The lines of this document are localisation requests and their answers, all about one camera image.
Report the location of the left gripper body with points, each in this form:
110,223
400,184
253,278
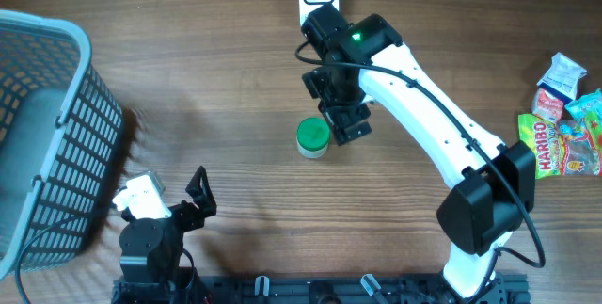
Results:
185,218

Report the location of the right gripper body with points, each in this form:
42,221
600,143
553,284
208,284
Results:
340,114

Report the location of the green lid plastic jar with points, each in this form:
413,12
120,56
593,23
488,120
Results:
313,137

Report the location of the red small snack pack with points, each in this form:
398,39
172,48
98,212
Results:
546,106

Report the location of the haribo gummy bag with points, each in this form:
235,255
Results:
567,147

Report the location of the white tissue pack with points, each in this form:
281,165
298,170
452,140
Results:
561,79

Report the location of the teal snack packet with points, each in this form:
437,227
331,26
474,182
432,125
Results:
585,105

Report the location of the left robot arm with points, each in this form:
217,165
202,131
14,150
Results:
152,242

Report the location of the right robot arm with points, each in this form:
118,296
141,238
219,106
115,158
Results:
491,184

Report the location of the grey plastic mesh basket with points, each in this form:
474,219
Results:
61,129

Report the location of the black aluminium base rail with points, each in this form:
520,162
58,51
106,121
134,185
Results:
320,290

